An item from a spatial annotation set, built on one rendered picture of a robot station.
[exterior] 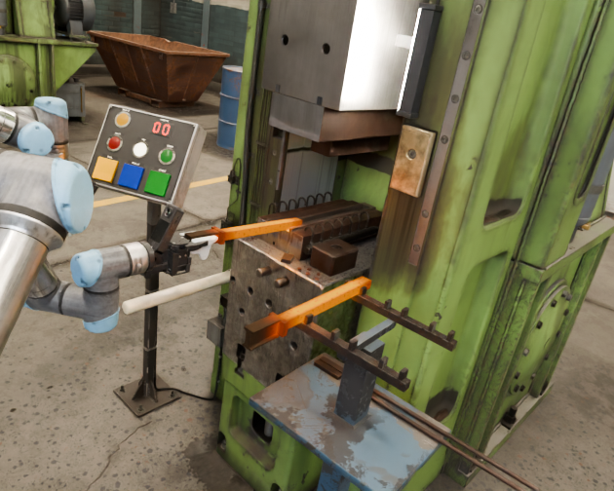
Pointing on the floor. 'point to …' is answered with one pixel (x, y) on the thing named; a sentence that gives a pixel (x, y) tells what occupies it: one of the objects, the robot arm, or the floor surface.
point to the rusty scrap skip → (157, 67)
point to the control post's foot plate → (134, 393)
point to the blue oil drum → (227, 122)
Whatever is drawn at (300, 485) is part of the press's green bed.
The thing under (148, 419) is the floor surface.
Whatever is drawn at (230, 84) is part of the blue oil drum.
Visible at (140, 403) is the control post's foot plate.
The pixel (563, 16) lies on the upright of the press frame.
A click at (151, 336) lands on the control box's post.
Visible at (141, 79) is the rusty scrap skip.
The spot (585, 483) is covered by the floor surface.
